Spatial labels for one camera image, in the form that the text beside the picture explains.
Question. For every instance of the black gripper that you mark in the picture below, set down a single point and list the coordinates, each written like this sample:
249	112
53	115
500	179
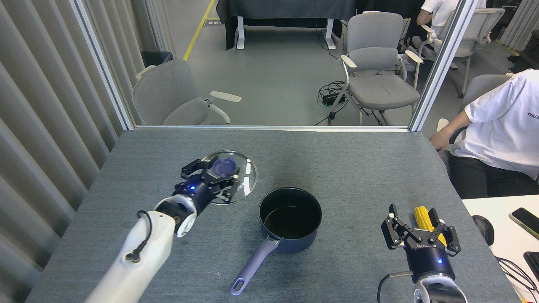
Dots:
198	194
429	261

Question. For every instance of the yellow corn cob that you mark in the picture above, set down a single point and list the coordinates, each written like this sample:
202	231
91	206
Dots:
421	219

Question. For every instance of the glass lid with blue knob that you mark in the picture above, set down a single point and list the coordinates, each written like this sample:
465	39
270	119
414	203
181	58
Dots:
248	185

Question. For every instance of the person's right hand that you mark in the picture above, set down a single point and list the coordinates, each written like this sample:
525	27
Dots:
440	139

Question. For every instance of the black computer mouse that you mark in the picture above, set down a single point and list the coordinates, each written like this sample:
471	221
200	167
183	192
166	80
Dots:
483	229

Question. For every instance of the white side table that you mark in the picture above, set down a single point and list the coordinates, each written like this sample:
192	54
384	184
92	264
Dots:
505	252

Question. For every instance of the grey office chair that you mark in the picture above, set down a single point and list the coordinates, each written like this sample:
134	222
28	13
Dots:
379	88
164	92

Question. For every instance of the smartphone with green case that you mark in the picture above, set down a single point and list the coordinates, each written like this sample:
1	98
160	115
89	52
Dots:
526	221

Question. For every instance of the black flat device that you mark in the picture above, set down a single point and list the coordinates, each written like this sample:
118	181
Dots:
532	265

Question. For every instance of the black floor bin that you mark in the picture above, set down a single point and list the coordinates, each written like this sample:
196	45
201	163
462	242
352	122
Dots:
156	58

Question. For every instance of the person in white shirt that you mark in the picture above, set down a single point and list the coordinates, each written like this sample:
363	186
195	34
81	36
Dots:
505	126

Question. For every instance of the black power strip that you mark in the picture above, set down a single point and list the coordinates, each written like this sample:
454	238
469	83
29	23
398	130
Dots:
333	99

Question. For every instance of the desk with black cloth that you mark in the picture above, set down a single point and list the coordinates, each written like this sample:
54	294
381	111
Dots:
286	10

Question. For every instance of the white-framed mesh office chair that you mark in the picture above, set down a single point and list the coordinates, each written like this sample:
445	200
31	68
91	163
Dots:
478	35

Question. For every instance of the seated person at desk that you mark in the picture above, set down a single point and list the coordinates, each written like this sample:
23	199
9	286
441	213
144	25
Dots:
442	12

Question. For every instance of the silver table edge rail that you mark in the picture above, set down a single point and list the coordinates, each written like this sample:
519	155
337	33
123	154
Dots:
273	128

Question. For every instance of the silver aluminium post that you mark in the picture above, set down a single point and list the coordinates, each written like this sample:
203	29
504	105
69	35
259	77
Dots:
442	67
103	67

